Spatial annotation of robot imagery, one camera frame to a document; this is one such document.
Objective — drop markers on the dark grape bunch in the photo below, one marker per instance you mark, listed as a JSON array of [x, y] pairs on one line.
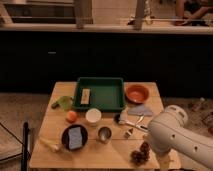
[[141, 156]]

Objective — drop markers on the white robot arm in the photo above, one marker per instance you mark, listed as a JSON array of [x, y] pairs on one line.
[[167, 131]]

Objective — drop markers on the red bowl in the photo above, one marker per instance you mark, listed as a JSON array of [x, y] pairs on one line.
[[137, 94]]

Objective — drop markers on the green plastic tray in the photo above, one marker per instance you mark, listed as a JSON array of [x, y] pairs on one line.
[[106, 94]]

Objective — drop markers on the wooden block in tray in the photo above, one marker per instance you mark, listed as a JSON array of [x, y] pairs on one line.
[[85, 97]]

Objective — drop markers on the white cup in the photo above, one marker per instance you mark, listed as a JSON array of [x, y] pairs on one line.
[[93, 116]]

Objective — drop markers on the blue cloth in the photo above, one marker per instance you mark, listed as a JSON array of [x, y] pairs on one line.
[[140, 110]]

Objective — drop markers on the orange fruit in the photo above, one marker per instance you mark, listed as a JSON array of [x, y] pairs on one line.
[[71, 116]]

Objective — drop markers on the metal cup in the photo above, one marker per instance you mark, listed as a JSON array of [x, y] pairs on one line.
[[104, 134]]

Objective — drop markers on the metal fork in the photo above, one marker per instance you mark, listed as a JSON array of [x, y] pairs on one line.
[[129, 132]]

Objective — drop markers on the blue sponge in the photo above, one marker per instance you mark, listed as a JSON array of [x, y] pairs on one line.
[[75, 138]]

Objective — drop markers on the pale corn toy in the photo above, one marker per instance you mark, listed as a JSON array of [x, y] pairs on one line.
[[51, 145]]

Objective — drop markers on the black-handled spatula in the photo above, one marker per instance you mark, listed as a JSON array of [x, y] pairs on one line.
[[121, 118]]

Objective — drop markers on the black chair frame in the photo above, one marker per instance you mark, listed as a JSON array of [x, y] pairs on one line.
[[25, 154]]

